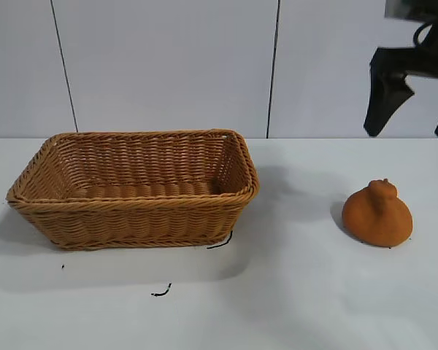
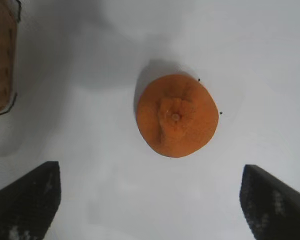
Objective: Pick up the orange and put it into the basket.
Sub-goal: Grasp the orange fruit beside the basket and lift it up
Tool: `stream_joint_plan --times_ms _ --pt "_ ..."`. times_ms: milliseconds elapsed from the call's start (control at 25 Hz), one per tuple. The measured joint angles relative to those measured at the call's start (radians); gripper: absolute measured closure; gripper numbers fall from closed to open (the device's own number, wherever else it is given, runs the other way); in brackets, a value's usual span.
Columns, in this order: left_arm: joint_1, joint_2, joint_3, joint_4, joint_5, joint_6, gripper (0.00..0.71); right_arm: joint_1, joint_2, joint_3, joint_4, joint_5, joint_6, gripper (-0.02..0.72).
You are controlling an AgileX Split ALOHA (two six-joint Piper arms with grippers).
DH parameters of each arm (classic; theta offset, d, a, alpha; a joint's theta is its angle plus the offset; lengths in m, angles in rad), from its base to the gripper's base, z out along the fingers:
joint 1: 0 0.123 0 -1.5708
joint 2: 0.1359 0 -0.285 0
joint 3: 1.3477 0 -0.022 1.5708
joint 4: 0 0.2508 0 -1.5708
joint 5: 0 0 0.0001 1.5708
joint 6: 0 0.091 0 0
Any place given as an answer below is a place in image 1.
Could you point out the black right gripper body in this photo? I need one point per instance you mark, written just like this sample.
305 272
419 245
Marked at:
434 60

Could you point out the orange-brown bread bun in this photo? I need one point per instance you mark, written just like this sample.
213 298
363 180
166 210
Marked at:
377 222

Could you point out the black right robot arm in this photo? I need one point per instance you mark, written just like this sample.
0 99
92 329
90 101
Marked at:
423 9

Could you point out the brown woven wicker basket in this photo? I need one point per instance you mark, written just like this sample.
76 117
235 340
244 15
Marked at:
131 218

